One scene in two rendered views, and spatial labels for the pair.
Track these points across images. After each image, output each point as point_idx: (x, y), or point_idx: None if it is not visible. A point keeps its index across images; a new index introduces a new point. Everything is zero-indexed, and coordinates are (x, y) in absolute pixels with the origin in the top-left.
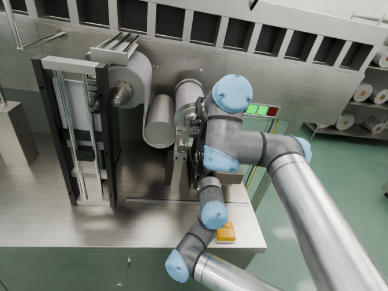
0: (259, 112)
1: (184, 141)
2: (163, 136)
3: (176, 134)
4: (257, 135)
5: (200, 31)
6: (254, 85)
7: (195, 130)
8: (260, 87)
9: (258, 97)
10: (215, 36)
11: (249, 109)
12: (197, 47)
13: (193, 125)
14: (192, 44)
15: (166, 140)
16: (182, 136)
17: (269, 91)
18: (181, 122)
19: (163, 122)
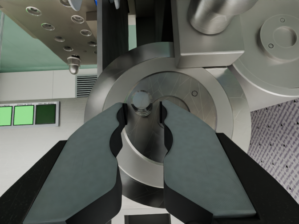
0: (6, 110)
1: (208, 21)
2: (271, 30)
3: (244, 52)
4: None
5: (152, 219)
6: (34, 162)
7: (155, 85)
8: (21, 160)
9: (18, 140)
10: (127, 223)
11: (29, 114)
12: (155, 208)
13: (255, 213)
14: (164, 211)
15: (250, 15)
16: (212, 45)
17: (0, 155)
18: (219, 105)
19: (285, 94)
